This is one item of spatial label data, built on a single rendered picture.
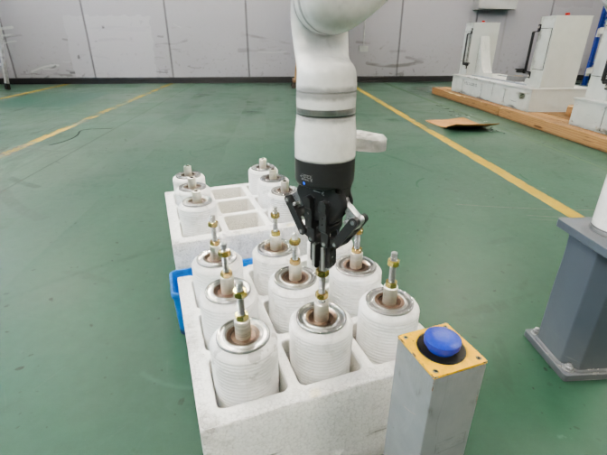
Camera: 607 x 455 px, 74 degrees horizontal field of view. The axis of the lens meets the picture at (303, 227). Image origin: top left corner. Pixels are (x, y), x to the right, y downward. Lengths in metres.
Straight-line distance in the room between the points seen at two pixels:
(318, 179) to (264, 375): 0.28
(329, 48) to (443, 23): 6.93
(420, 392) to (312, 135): 0.31
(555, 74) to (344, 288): 3.47
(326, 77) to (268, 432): 0.47
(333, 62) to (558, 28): 3.57
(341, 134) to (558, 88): 3.64
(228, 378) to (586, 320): 0.69
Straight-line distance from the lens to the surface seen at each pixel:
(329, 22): 0.44
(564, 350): 1.01
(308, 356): 0.61
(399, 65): 7.22
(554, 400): 0.97
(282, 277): 0.71
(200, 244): 1.03
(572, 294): 0.97
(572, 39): 4.05
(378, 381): 0.64
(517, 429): 0.89
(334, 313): 0.62
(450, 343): 0.48
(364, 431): 0.71
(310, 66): 0.47
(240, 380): 0.58
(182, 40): 7.06
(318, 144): 0.47
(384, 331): 0.64
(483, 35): 5.25
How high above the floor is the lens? 0.63
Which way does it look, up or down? 25 degrees down
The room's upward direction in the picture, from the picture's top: straight up
